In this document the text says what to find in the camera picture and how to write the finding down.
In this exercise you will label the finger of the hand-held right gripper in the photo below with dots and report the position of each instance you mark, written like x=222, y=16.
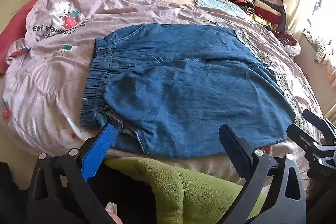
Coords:
x=300, y=136
x=319, y=121

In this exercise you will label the light blue lace cloth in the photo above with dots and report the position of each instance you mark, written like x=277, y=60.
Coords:
x=218, y=2

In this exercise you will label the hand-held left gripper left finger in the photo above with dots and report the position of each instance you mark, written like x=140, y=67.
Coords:
x=98, y=150

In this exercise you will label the beige fuzzy blanket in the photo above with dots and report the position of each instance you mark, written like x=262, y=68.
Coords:
x=210, y=166

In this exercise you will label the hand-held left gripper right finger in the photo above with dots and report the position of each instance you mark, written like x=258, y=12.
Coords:
x=233, y=145

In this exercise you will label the blue denim pants lace trim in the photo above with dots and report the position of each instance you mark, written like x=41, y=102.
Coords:
x=170, y=82

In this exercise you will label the pile of folded clothes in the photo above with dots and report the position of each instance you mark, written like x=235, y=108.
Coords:
x=252, y=1

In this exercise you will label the dark cloth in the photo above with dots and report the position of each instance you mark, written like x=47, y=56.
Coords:
x=126, y=195

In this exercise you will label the white garment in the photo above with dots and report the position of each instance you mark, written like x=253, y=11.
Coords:
x=294, y=50

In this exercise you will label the red garment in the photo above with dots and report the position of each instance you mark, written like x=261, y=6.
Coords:
x=284, y=39

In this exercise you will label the green fleece blanket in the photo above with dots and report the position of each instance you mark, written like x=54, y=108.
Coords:
x=170, y=187

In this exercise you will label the pink strawberry print quilt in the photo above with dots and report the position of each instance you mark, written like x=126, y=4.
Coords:
x=52, y=69

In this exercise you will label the striped cloth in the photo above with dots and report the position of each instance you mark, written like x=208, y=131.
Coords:
x=321, y=50

